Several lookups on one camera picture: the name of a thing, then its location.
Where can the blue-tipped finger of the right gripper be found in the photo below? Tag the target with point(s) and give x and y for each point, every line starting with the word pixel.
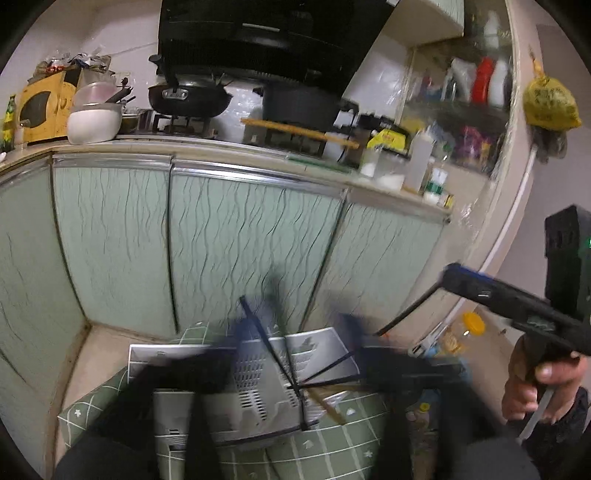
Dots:
pixel 467 283

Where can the green label white bottle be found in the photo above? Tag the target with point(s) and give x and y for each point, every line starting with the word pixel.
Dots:
pixel 434 191

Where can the black range hood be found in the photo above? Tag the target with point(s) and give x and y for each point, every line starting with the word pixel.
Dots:
pixel 318 44

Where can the black frying pan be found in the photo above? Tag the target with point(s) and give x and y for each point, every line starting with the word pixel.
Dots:
pixel 186 95

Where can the yellow plastic bag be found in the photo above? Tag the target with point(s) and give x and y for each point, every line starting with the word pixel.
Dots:
pixel 548 104

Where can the person's right hand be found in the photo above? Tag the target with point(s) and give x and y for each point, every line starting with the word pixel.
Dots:
pixel 564 376

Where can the white utensil holder caddy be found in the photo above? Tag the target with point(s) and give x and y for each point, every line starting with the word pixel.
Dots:
pixel 258 403

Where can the white rice cooker bowl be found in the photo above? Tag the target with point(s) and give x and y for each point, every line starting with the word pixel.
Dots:
pixel 92 119

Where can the green glass bottle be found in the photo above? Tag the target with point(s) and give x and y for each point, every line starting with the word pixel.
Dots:
pixel 8 128

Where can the blue plastic container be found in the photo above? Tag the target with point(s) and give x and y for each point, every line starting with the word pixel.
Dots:
pixel 445 351

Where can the yellow toy microwave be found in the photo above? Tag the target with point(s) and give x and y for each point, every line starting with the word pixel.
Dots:
pixel 45 106

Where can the white squeeze bottle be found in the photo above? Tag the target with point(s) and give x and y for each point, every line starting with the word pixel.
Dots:
pixel 420 154

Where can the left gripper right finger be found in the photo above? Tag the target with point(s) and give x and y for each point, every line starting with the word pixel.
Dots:
pixel 472 442

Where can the green checkered tablecloth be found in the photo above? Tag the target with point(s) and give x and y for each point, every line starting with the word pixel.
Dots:
pixel 326 451

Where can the black cast iron pot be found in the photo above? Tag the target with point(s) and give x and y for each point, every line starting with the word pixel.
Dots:
pixel 304 107

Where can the tall black chopstick in holder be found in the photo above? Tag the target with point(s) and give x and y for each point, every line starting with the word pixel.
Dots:
pixel 322 371

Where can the wooden cutting board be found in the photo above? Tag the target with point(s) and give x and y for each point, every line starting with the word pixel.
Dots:
pixel 285 128

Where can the clear jar with white powder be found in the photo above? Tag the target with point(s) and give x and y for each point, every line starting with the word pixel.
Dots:
pixel 370 161

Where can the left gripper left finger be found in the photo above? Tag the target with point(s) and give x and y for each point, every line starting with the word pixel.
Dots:
pixel 120 443

